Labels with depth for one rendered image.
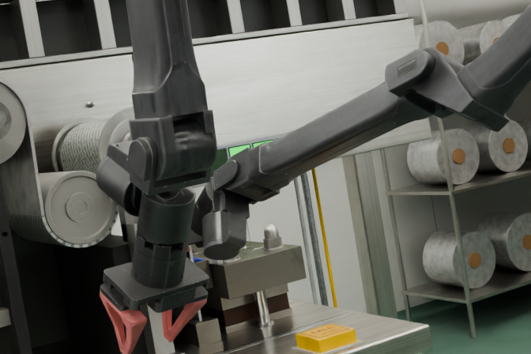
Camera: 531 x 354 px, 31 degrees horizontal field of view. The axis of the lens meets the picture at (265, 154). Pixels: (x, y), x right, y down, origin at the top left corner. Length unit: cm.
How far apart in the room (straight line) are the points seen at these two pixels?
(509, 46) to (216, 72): 100
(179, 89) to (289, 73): 120
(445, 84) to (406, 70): 6
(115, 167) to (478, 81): 44
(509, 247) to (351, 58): 301
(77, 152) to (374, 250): 100
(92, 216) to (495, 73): 73
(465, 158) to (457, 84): 376
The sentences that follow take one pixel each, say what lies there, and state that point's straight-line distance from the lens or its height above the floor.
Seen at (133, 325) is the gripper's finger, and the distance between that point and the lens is 103.
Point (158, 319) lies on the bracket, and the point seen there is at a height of 97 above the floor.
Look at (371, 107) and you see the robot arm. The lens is 128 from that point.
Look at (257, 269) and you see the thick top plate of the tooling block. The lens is 167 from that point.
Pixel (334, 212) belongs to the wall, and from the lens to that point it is 499.
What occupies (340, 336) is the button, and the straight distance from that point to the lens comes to 149.
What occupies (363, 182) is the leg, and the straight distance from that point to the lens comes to 243.
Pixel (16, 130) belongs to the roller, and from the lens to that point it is 155.
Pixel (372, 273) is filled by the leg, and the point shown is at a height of 82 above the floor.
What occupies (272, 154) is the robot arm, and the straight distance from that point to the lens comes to 140.
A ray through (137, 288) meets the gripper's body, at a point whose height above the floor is 112.
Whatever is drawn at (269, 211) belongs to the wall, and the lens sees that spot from 478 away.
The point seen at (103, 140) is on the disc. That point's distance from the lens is 158.
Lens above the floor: 129
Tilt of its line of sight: 3 degrees down
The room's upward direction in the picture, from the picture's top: 9 degrees counter-clockwise
